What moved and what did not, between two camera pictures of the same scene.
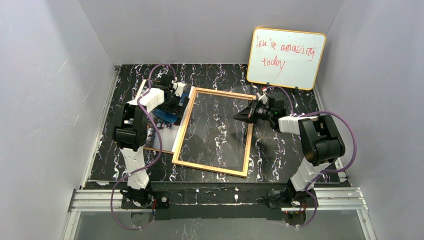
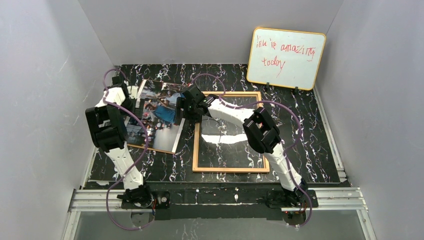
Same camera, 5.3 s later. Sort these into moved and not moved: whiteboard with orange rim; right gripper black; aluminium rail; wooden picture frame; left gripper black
Moved: right gripper black; wooden picture frame; left gripper black
Not moved: aluminium rail; whiteboard with orange rim
